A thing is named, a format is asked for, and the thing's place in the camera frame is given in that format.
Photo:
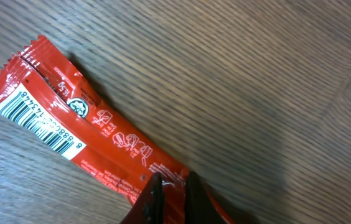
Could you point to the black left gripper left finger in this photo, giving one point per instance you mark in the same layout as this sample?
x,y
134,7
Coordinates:
x,y
149,207

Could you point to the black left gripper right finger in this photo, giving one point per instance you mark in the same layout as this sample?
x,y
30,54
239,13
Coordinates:
x,y
198,207

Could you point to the red white candy stick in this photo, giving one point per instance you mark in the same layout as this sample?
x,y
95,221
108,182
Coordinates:
x,y
42,91

